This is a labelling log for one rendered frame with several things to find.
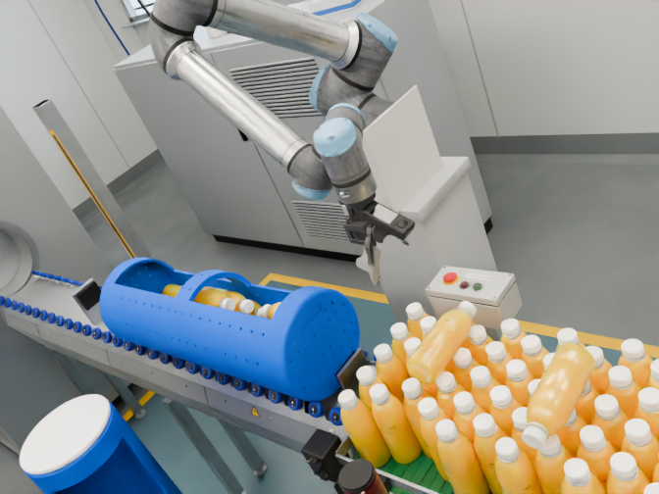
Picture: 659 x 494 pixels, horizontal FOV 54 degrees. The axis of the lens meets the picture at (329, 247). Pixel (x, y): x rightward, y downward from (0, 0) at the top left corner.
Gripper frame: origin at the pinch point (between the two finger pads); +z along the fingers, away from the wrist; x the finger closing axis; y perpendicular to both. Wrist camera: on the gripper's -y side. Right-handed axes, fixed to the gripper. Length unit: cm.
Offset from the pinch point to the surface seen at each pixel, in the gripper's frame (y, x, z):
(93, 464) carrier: 71, 65, 26
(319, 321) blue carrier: 17.5, 14.2, 8.4
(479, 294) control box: -13.7, -8.7, 14.2
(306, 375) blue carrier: 17.6, 25.0, 16.8
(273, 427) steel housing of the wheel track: 39, 30, 39
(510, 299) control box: -18.8, -13.0, 18.6
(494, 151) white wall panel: 125, -252, 120
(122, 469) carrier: 96, 56, 53
